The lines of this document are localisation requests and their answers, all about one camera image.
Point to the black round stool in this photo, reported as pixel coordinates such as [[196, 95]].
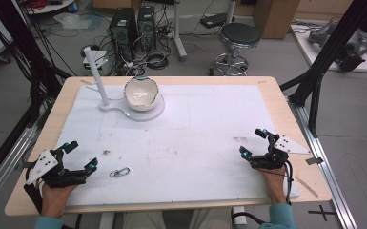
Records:
[[240, 35]]

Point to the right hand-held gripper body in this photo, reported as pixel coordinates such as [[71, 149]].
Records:
[[276, 157]]

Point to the flat black device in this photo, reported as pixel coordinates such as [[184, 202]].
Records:
[[216, 20]]

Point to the person's right hand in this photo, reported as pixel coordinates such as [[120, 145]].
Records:
[[276, 186]]

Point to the white box device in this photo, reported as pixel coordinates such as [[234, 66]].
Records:
[[95, 62]]

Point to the black metal frame strut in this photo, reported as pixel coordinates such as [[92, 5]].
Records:
[[330, 47], [22, 47]]

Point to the white foam mat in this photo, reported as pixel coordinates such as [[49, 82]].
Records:
[[184, 152]]

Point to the white board with robot parts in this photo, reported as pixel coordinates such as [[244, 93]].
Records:
[[340, 44]]

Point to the white stand with post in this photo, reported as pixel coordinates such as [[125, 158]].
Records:
[[97, 76]]

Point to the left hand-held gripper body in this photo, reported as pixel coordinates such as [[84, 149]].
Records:
[[43, 165]]

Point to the thin wooden stick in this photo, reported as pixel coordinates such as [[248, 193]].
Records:
[[306, 186]]

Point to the black computer tower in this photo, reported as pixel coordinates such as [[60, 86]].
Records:
[[122, 30], [146, 25]]

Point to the person's left hand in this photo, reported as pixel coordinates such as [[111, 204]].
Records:
[[54, 200]]

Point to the grey tape piece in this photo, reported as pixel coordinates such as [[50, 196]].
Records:
[[314, 160]]

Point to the wooden cabinet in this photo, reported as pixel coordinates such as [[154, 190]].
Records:
[[276, 17]]

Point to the person's legs in beige pants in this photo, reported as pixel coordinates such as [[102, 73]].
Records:
[[178, 219]]

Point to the white desk leg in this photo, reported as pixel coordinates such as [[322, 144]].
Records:
[[179, 31]]

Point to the white ceramic bowl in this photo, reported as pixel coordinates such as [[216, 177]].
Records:
[[141, 93]]

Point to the clear plastic sheet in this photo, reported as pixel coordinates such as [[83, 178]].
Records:
[[73, 20]]

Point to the aluminium rail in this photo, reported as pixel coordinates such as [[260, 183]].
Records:
[[6, 168], [324, 165]]

